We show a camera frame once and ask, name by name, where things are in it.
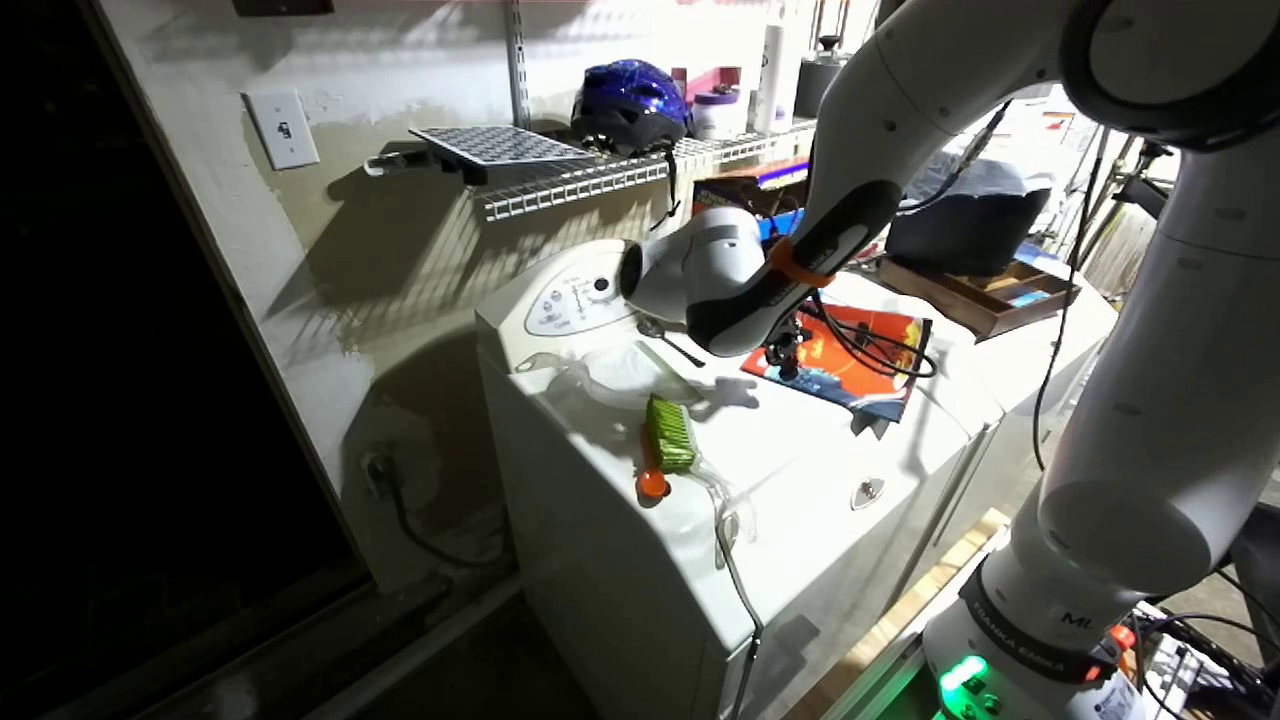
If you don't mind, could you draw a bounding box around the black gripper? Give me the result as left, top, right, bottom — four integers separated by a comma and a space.
761, 297, 821, 384

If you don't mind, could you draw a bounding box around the green toy with orange end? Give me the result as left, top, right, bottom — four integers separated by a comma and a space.
633, 389, 702, 511

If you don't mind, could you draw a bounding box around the red and blue magazine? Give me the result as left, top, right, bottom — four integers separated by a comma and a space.
741, 298, 937, 413

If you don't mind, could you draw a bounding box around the blue detergent cardboard box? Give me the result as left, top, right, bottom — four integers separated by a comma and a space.
751, 156, 817, 251

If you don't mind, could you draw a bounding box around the brown wooden tray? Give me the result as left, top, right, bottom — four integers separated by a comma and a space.
871, 251, 1074, 344

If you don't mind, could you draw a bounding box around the blue bicycle helmet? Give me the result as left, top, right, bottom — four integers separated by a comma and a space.
571, 54, 696, 156

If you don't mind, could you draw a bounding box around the light wooden plank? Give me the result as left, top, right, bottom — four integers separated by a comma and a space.
782, 503, 1016, 720

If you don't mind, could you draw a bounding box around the flat gridded panel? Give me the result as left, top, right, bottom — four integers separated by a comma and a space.
403, 119, 607, 182

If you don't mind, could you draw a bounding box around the green glowing block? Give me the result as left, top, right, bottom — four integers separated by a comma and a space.
930, 653, 1003, 720

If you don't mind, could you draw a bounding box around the orange strap on arm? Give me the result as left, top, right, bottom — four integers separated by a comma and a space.
765, 237, 831, 293

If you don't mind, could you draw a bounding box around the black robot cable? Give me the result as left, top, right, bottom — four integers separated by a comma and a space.
795, 293, 942, 384

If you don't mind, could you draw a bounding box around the white cable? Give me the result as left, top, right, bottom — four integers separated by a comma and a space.
702, 483, 769, 720

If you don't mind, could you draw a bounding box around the white wire shelf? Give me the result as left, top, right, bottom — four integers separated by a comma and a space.
364, 117, 817, 228

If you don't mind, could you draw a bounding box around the thin black cable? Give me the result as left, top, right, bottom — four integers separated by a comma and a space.
1026, 132, 1165, 474

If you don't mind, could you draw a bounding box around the black power cord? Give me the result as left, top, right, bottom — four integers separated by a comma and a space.
361, 450, 514, 576

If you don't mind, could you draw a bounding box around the white wall outlet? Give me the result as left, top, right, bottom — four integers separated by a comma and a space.
239, 84, 322, 174

